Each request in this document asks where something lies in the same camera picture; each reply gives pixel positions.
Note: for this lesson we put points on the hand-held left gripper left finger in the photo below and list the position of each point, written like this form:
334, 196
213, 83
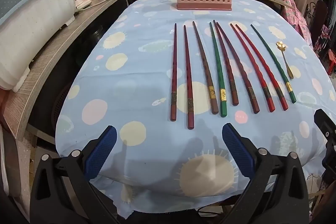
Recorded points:
101, 150

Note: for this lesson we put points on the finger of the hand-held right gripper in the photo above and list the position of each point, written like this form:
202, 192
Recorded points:
326, 129

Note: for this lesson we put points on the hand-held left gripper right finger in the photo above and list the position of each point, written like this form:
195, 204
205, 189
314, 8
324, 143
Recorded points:
237, 153

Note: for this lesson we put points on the green chopstick gold band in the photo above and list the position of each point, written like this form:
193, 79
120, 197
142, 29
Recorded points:
217, 66
288, 87

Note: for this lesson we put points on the row of coloured chopsticks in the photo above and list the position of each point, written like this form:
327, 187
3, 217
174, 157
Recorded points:
279, 92

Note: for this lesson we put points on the maroon wavy chopstick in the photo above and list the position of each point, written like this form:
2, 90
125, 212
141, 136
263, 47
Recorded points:
225, 64
250, 91

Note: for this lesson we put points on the bright red chopstick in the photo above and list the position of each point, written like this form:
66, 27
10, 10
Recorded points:
266, 92

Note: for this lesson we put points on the dark red chopstick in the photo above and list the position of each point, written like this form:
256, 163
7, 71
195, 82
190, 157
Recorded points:
173, 69
188, 77

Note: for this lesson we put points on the brown chopstick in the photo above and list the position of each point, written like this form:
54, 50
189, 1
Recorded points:
204, 66

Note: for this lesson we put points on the small gold spoon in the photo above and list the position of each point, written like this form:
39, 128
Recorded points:
279, 45

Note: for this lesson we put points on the blue spotted tablecloth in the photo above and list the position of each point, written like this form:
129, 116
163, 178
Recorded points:
131, 69

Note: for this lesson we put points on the grey woodgrain side counter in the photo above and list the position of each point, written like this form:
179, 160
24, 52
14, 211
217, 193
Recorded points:
52, 56

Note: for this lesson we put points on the dark iron scroll chair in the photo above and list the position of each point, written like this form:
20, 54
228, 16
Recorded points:
319, 14

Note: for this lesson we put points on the pink floral cloth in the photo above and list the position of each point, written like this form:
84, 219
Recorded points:
291, 11

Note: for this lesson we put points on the white bin with teal lid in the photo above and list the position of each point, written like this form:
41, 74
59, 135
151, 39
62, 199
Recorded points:
31, 29

